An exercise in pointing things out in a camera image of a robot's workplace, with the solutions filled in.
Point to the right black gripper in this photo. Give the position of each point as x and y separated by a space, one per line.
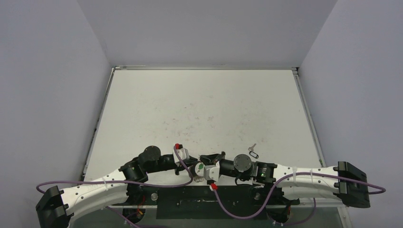
215 160

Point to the large keyring with red sleeve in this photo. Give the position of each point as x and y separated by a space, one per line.
198 174

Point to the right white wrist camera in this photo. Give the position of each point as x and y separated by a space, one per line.
212 172

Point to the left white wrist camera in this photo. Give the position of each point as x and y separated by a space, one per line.
179 152

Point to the silver key with black tag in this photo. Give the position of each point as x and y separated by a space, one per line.
251 149

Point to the black key tag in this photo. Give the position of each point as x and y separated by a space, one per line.
253 154

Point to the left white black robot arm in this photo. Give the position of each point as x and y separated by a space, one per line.
57 207

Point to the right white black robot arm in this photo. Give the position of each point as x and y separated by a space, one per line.
344 182

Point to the aluminium frame rail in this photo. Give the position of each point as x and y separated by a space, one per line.
324 204

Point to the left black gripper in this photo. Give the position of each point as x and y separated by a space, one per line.
180 166

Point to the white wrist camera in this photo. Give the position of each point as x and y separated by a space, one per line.
212 172
179 152

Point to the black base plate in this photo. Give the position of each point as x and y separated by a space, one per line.
198 202

